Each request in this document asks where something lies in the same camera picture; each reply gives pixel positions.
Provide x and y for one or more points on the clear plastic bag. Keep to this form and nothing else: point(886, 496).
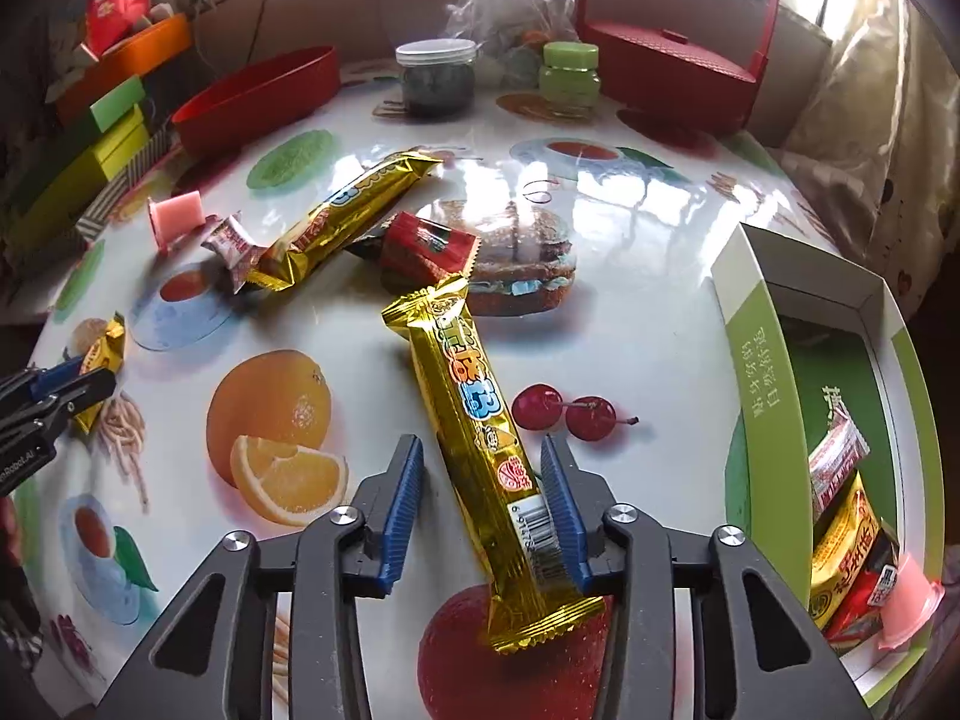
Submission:
point(502, 7)

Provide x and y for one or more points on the red plum candy packet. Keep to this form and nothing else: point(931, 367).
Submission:
point(862, 601)
point(427, 247)

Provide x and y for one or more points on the yellow green box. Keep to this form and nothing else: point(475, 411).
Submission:
point(124, 144)

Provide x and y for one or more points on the long green box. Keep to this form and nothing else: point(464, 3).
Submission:
point(45, 202)

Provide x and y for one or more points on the cream patterned curtain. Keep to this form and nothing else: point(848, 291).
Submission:
point(862, 150)

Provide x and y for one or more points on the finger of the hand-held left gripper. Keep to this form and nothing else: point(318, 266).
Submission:
point(82, 390)
point(56, 376)

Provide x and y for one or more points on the orange box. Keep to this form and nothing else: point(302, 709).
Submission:
point(120, 64)

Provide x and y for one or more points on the red lidded jelly cup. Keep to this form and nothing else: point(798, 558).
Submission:
point(911, 600)

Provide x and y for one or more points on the clear jar with dark contents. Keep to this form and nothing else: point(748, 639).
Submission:
point(435, 82)

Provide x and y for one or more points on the small pink jelly cup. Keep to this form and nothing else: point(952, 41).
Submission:
point(178, 214)

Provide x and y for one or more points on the green plastic jar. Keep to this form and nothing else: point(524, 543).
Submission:
point(568, 75)

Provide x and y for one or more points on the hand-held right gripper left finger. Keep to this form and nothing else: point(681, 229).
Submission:
point(401, 517)

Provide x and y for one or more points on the silver red snack packet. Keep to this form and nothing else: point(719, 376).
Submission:
point(836, 457)

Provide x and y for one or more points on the small white red candy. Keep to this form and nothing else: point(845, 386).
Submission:
point(229, 244)

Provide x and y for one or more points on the red plastic bowl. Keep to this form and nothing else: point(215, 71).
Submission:
point(255, 97)

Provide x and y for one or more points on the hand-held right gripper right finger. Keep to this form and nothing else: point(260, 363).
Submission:
point(566, 517)

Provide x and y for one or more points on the green cardboard box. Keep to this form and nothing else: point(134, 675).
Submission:
point(757, 390)

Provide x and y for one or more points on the long gold snack bar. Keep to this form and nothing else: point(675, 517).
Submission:
point(337, 217)
point(480, 420)

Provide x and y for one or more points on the yellow snack packet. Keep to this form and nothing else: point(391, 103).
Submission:
point(847, 544)
point(101, 349)

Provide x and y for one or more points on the small green box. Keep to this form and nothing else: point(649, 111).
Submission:
point(116, 103)

